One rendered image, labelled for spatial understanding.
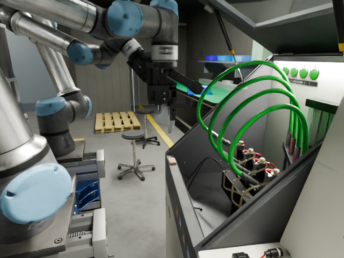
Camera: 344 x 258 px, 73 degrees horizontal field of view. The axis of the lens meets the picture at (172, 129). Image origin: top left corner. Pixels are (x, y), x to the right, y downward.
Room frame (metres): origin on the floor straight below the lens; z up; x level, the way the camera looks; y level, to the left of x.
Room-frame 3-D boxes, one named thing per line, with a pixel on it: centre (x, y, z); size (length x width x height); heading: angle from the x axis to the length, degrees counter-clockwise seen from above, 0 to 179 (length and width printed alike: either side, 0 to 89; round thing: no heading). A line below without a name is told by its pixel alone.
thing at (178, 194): (0.81, -0.03, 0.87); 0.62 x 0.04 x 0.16; 8
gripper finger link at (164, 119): (0.67, 0.02, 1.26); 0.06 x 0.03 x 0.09; 98
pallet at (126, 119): (5.03, 1.25, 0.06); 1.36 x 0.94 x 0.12; 14
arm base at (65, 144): (0.97, 0.52, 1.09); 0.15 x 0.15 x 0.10
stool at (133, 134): (2.74, 0.46, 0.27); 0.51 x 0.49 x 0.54; 14
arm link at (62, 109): (0.97, 0.51, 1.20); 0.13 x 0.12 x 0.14; 160
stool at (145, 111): (3.78, 0.43, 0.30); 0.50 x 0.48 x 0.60; 157
